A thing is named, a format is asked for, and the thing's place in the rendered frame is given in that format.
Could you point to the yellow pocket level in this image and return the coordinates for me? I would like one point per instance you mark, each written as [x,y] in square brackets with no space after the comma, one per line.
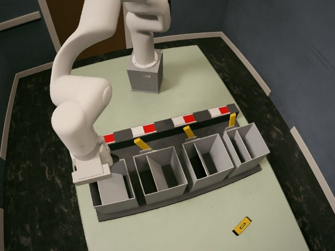
[241,226]

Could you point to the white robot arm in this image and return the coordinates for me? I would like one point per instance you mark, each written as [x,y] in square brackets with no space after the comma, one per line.
[80,100]

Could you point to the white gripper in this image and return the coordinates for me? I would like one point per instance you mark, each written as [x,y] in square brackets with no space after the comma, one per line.
[105,156]

